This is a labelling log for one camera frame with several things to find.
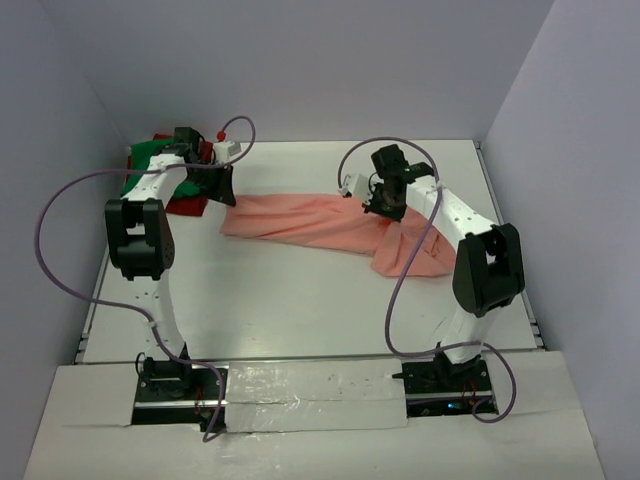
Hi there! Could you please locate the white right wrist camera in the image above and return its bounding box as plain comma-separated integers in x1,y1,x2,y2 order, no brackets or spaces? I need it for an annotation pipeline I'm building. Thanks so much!
338,174,371,203

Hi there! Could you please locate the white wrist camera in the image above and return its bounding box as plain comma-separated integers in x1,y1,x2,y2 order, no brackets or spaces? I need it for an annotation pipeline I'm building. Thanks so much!
212,141,242,164
338,174,371,203

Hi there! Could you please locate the red folded t shirt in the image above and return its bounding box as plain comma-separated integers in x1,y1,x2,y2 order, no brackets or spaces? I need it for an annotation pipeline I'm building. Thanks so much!
127,144,208,217

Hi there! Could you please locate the pink t shirt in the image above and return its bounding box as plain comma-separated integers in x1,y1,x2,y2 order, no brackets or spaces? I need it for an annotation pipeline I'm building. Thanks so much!
220,194,427,278

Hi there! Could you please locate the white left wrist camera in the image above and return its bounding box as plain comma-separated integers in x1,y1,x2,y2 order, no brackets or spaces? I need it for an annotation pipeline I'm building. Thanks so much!
212,141,242,164

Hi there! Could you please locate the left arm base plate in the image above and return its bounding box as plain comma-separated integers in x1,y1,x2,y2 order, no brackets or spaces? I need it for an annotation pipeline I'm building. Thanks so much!
131,358,225,434

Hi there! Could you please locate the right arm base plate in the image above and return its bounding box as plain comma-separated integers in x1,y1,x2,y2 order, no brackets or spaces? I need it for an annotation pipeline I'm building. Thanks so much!
392,358,498,418

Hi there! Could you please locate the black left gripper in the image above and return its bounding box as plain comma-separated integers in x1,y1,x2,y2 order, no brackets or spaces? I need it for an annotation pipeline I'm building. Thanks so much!
184,160,236,207

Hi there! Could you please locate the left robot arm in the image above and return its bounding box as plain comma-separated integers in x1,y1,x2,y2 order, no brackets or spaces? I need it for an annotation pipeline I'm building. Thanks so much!
104,127,242,399

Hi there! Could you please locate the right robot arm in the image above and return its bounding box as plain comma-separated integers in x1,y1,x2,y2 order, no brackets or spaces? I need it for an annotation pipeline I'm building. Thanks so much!
363,144,525,391

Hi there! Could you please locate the green folded t shirt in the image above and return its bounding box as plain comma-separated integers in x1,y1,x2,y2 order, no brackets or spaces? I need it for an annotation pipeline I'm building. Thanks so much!
120,134,200,199

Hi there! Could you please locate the silver tape patch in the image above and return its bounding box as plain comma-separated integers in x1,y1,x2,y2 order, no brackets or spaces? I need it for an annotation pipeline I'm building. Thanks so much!
225,359,408,433

